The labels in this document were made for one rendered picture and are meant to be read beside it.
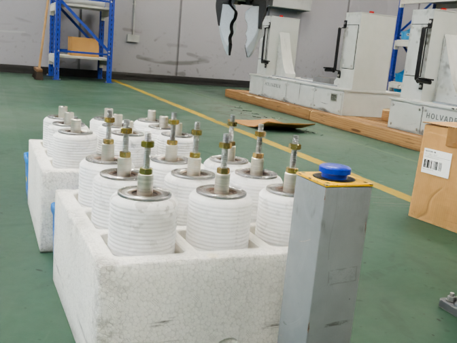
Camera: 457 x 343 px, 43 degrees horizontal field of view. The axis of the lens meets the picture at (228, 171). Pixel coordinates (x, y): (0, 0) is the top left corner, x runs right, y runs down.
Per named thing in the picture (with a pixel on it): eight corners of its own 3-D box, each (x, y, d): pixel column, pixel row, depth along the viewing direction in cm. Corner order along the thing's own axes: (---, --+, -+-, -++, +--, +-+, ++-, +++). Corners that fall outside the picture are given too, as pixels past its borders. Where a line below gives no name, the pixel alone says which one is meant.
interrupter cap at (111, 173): (124, 185, 87) (124, 180, 87) (89, 175, 91) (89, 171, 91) (157, 178, 94) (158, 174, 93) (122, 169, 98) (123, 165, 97)
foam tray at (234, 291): (236, 265, 128) (243, 186, 124) (338, 354, 93) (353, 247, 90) (52, 280, 112) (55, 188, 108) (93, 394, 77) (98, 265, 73)
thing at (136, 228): (112, 297, 90) (117, 184, 87) (173, 303, 90) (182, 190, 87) (96, 325, 81) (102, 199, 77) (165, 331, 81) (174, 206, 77)
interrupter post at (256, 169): (250, 177, 101) (252, 158, 100) (247, 174, 103) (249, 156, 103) (264, 177, 101) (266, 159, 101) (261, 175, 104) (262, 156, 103)
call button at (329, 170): (337, 177, 76) (339, 162, 76) (356, 184, 73) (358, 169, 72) (311, 177, 74) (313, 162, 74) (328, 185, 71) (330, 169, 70)
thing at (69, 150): (90, 204, 139) (93, 129, 136) (97, 216, 131) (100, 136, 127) (48, 205, 136) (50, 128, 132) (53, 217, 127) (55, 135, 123)
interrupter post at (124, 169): (124, 180, 91) (125, 158, 90) (113, 176, 92) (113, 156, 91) (134, 177, 93) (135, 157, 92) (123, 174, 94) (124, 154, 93)
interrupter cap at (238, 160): (232, 167, 108) (233, 164, 107) (201, 160, 112) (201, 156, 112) (255, 163, 114) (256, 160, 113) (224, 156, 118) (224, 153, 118)
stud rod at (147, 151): (142, 183, 82) (145, 131, 81) (149, 184, 82) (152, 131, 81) (141, 185, 81) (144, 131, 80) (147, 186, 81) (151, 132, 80)
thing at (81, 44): (94, 56, 665) (96, 38, 661) (98, 57, 643) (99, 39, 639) (66, 54, 653) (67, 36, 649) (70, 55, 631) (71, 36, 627)
